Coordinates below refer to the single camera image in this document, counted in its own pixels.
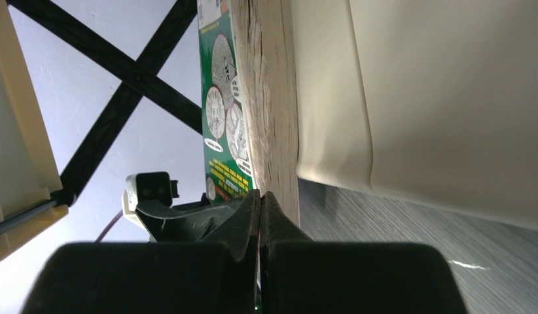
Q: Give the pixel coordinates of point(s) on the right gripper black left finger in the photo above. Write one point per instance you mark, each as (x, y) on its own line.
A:
(216, 274)

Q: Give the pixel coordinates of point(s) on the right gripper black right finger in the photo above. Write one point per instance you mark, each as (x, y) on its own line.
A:
(302, 275)

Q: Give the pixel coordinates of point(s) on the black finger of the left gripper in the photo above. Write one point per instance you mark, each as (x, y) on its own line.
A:
(188, 222)

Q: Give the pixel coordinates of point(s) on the dark green spine book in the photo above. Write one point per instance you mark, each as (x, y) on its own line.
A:
(249, 107)

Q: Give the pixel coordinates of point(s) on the cream three-tier shelf rack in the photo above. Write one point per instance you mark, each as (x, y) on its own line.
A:
(431, 102)

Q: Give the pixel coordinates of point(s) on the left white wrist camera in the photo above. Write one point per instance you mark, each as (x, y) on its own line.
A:
(147, 195)

